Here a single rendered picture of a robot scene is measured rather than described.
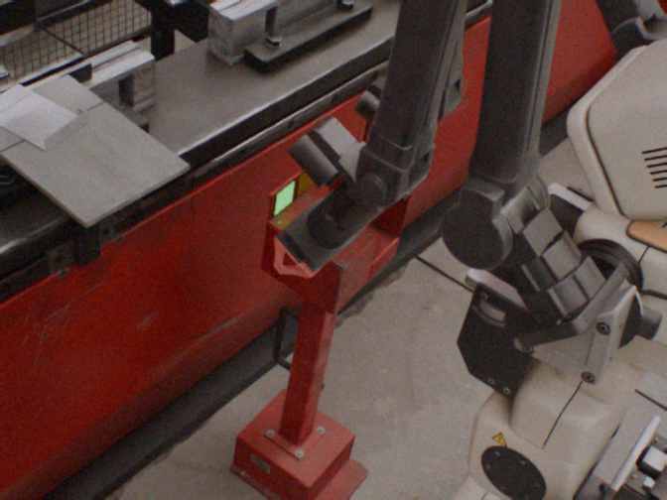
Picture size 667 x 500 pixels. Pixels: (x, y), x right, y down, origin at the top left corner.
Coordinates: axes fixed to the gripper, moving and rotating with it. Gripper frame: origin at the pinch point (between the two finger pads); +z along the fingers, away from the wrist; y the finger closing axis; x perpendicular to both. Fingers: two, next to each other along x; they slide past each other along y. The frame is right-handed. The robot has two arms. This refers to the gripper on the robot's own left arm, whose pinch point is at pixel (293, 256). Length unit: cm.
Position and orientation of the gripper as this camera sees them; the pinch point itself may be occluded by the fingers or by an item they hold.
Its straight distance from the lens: 131.0
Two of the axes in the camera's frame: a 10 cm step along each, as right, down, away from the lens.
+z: -4.9, 3.9, 7.8
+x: 6.5, 7.6, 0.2
